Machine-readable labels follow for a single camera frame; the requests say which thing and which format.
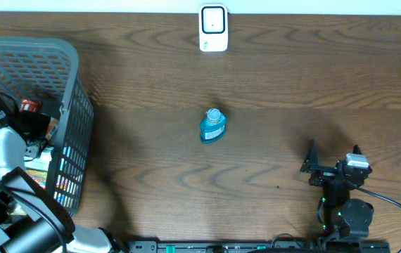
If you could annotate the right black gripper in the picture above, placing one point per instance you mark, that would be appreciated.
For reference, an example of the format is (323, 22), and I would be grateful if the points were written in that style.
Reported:
(311, 164)

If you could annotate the blue mouthwash bottle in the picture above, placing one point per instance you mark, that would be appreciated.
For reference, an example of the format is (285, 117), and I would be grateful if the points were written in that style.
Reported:
(213, 127)

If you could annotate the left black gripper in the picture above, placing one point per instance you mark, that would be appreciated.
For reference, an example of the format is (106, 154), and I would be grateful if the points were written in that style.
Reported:
(39, 119)

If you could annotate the yellow snack bag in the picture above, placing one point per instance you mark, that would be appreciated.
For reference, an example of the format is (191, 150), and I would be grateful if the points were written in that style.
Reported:
(39, 176)

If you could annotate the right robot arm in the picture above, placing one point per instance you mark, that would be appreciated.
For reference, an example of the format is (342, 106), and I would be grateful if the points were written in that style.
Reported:
(343, 218)

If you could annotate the orange small snack box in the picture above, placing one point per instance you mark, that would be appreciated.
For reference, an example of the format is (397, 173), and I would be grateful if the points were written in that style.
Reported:
(52, 128)

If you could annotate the red snack bar wrapper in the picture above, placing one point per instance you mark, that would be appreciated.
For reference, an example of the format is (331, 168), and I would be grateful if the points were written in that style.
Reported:
(30, 105)

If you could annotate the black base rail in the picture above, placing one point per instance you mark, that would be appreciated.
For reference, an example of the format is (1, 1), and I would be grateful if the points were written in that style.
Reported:
(148, 246)

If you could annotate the light green tissue pack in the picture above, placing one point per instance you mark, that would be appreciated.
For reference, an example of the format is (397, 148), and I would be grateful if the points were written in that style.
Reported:
(42, 162)

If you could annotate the grey plastic shopping basket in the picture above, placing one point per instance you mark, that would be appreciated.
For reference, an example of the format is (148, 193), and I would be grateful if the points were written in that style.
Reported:
(46, 70)

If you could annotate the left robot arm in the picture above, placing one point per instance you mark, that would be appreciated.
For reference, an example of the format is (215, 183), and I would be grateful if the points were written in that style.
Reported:
(48, 226)

